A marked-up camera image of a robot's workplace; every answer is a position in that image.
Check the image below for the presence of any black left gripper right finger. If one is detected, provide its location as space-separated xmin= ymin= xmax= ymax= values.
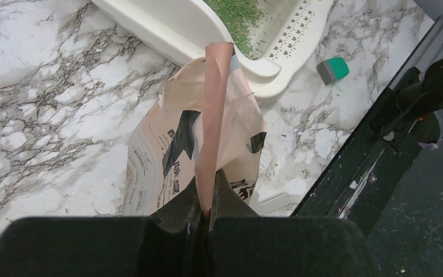
xmin=208 ymin=170 xmax=377 ymax=276

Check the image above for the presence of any green cat litter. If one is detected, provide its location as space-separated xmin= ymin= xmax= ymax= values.
xmin=205 ymin=0 xmax=264 ymax=59

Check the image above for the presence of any white plastic litter box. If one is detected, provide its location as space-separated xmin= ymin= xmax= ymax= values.
xmin=95 ymin=1 xmax=332 ymax=99

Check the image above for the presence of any small green box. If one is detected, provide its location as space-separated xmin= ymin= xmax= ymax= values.
xmin=316 ymin=57 xmax=350 ymax=85

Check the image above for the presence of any grey bag sealing clip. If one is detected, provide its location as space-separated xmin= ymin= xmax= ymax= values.
xmin=249 ymin=191 xmax=291 ymax=216

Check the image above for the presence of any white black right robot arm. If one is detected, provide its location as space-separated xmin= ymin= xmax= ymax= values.
xmin=370 ymin=59 xmax=443 ymax=135

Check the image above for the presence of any black metal base rail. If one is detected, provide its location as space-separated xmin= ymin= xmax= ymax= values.
xmin=291 ymin=66 xmax=422 ymax=235

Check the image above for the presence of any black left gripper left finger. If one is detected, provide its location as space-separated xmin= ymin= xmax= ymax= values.
xmin=0 ymin=182 xmax=202 ymax=276

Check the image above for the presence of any orange cat litter bag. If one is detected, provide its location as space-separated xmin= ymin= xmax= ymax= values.
xmin=122 ymin=42 xmax=266 ymax=216

